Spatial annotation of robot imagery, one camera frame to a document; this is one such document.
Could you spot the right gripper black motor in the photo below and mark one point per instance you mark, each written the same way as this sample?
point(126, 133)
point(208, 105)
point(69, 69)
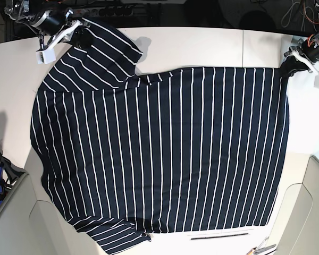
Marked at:
point(56, 26)

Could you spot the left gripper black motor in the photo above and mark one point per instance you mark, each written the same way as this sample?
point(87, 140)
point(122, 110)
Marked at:
point(301, 57)

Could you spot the navy white striped T-shirt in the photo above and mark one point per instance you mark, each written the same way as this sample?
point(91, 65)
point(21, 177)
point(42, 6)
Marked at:
point(192, 149)

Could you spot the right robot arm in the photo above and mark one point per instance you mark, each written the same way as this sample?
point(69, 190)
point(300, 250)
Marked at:
point(22, 11)

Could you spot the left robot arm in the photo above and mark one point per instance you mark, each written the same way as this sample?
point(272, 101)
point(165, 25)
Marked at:
point(302, 8)

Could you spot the white power strip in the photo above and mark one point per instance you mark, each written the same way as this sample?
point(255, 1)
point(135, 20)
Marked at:
point(118, 11)

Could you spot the grey seat right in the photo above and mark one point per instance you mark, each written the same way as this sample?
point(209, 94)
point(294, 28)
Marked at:
point(296, 228)

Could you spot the grey seat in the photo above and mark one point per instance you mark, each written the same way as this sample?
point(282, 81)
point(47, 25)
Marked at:
point(29, 225)
point(296, 228)

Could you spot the grey tool at bottom edge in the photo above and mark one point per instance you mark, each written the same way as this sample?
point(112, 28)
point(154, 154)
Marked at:
point(263, 248)

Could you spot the grey seat left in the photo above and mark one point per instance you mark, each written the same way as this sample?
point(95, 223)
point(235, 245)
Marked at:
point(29, 225)

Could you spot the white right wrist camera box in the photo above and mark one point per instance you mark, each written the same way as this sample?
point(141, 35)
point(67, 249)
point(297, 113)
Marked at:
point(45, 56)

